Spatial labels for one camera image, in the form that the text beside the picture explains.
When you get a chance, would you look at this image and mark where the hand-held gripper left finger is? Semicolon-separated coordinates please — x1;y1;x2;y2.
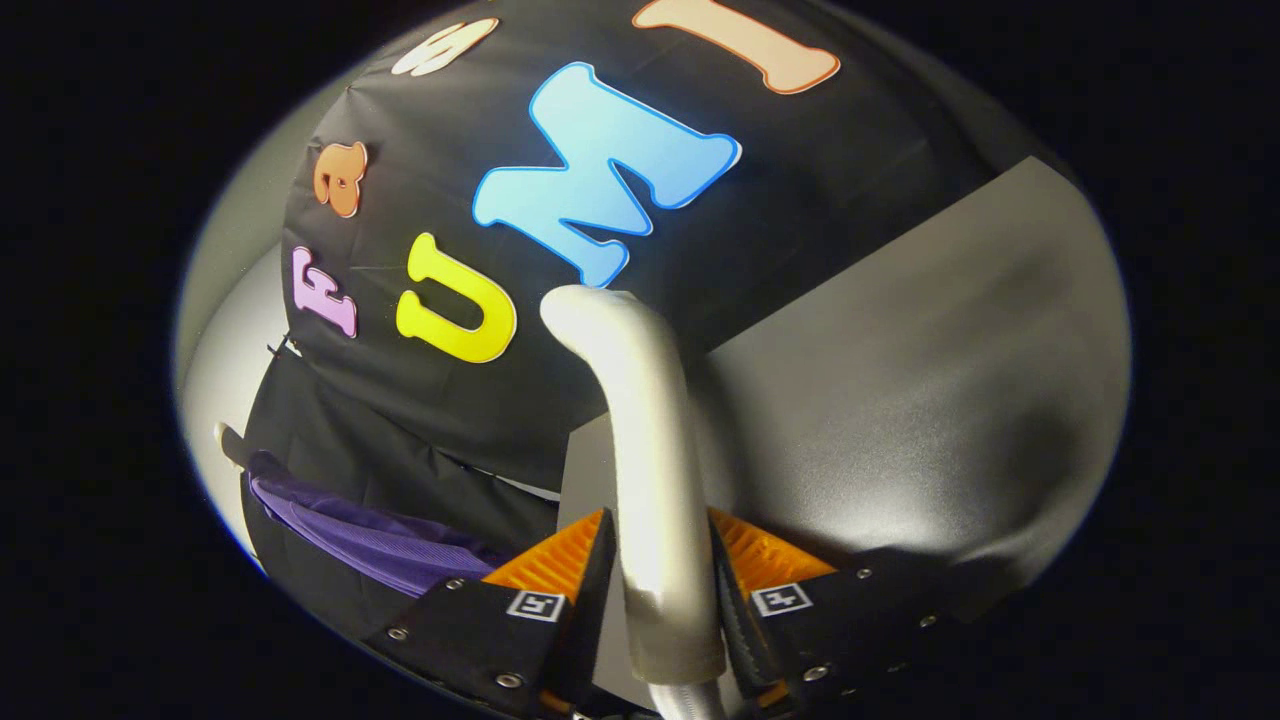
362;508;618;720

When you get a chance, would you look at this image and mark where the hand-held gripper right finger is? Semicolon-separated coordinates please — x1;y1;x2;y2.
708;507;958;716

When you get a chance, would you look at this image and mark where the white garment steamer head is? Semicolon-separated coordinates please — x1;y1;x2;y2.
540;285;728;687

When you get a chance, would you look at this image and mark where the purple corduroy jacket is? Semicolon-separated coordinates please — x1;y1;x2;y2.
245;450;516;599

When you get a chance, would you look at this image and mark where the grey drawer cabinet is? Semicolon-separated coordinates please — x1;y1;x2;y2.
555;155;1133;701

